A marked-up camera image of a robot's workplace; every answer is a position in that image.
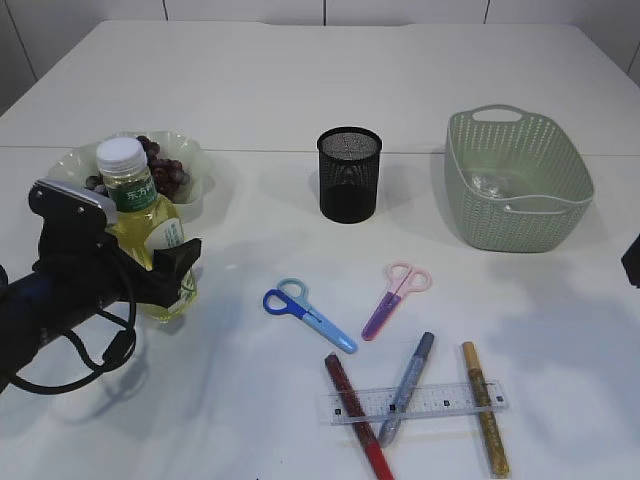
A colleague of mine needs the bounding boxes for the red glitter pen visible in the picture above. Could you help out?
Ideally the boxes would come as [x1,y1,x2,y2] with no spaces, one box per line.
[324,353,394,480]

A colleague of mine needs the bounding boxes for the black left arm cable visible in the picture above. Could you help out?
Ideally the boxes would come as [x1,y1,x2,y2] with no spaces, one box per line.
[7,249,139,395]

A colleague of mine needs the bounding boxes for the pink scissors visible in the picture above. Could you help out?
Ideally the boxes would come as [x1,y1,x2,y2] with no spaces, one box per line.
[361,261,432,341]

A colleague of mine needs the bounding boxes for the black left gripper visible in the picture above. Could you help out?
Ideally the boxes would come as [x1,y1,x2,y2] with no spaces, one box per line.
[32,214,202,313]

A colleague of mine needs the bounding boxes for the clear plastic sheet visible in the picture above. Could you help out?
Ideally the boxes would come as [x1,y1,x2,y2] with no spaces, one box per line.
[466,170,508,199]

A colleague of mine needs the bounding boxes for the green woven plastic basket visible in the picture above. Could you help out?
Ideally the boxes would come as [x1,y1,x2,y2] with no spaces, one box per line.
[444,104,595,253]

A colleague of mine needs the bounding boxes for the gold glitter pen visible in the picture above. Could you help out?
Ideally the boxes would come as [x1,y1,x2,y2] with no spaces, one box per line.
[462,341,510,479]

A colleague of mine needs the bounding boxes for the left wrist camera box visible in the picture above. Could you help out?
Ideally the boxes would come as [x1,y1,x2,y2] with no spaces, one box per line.
[28,178,118,228]

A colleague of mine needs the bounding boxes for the blue scissors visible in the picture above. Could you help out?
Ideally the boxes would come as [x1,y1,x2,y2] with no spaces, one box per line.
[262,278,358,354]

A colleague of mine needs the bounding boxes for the yellow tea bottle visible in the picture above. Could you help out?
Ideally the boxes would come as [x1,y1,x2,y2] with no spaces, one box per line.
[96,137,200,325]

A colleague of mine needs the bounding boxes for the pale green wavy plate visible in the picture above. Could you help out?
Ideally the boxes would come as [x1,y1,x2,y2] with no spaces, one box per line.
[47,130,213,223]

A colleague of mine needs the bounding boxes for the silver glitter pen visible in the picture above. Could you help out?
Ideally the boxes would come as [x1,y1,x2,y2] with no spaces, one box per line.
[377,332,435,448]

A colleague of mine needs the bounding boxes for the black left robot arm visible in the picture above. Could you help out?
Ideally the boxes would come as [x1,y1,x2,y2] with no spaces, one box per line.
[1,220,201,395]

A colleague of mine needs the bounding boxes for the clear plastic ruler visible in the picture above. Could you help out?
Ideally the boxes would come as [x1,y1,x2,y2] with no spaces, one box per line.
[316,380,509,425]

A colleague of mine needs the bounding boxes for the purple artificial grape bunch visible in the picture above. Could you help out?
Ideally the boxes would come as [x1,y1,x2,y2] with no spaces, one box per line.
[84,135,191,201]

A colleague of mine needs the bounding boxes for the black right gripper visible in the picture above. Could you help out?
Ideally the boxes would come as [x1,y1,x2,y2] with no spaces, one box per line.
[621,236,640,288]

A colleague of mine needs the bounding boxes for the black mesh pen holder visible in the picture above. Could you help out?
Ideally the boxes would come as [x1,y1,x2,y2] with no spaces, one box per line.
[317,126,382,224]

